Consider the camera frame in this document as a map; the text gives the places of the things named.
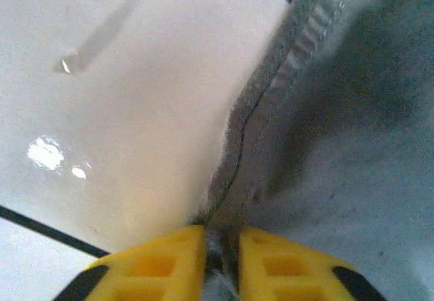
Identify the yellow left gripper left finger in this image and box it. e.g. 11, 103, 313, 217
53, 224, 208, 301

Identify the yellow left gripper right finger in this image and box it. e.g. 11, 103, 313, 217
236, 226, 387, 301

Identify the grey t-shirt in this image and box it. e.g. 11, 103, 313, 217
189, 0, 434, 301

